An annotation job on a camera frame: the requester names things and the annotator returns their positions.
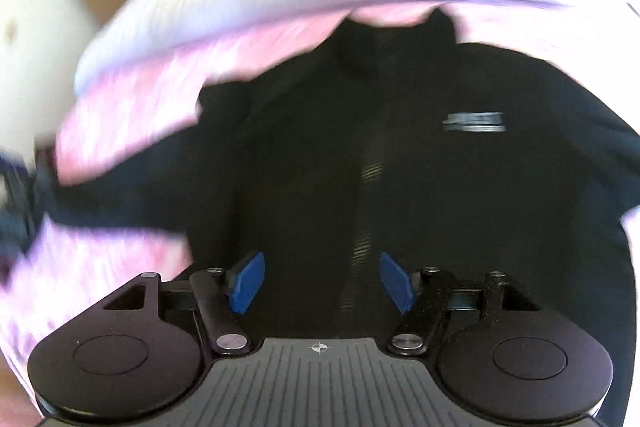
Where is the black zip jacket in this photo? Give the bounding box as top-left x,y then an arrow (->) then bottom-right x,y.
34,7 -> 640,344

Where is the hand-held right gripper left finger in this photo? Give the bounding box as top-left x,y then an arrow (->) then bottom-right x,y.
101,252 -> 266,356

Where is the pink patterned blanket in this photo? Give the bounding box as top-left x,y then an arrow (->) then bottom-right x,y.
0,2 -> 640,390

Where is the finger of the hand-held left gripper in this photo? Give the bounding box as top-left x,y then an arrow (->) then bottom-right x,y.
0,151 -> 39,260

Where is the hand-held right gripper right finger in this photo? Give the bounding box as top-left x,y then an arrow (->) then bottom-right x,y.
378,252 -> 546,356

